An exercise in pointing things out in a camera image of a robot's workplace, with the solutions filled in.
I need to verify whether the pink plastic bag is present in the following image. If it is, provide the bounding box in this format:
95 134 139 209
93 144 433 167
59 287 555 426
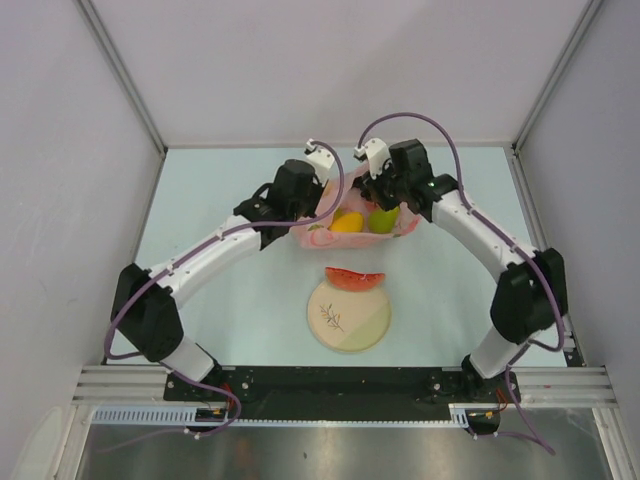
290 167 421 249

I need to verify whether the round cream plate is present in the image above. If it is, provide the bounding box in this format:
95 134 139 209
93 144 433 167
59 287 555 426
307 281 392 354

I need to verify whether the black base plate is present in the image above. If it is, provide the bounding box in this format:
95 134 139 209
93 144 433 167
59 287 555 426
163 364 521 435

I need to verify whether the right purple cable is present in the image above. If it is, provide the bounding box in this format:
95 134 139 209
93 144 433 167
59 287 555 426
357 112 569 456

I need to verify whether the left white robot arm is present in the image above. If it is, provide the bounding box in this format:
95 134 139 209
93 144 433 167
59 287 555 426
108 150 335 400

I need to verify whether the green fake pear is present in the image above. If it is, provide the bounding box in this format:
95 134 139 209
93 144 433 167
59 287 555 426
367 207 400 234

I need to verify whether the white slotted cable duct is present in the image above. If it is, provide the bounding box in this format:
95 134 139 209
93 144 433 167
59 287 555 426
92 406 469 428

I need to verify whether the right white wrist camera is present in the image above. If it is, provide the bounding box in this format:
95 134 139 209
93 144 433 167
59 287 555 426
354 138 391 179

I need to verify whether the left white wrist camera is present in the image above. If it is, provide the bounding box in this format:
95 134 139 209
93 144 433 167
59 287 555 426
304 139 335 185

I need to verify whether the yellow fake mango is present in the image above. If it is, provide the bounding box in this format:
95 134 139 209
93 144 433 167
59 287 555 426
329 212 364 233

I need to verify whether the red watermelon slice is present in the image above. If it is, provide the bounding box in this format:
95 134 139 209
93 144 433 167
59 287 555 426
325 267 386 293

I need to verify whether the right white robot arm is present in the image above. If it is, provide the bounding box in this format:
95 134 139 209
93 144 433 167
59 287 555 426
354 138 568 401

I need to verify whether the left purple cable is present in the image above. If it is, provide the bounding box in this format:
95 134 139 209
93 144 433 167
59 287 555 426
103 138 344 454

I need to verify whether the purple cable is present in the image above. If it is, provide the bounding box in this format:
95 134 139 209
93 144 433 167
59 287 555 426
357 112 569 456
103 138 344 454

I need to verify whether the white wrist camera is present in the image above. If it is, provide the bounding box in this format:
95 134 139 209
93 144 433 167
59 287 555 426
354 138 391 179
304 139 335 185

